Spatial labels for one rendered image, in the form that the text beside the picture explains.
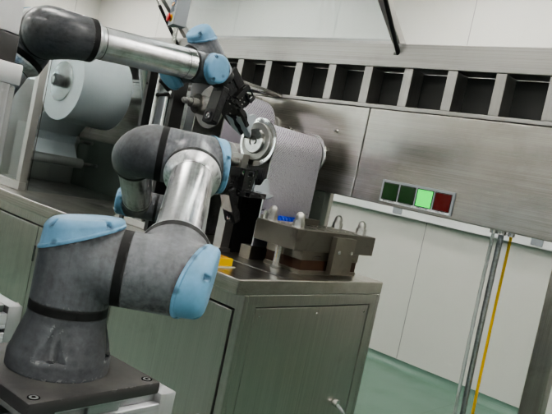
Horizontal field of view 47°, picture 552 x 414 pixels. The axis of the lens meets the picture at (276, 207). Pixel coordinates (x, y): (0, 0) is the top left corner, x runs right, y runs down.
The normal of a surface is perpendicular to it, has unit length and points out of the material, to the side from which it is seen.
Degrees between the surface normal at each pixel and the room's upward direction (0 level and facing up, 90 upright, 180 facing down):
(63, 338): 72
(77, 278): 95
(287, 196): 90
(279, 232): 90
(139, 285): 100
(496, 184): 90
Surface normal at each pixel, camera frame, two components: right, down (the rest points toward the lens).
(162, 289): 0.06, 0.28
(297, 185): 0.73, 0.19
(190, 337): -0.65, -0.10
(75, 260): 0.12, 0.07
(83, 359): 0.72, -0.12
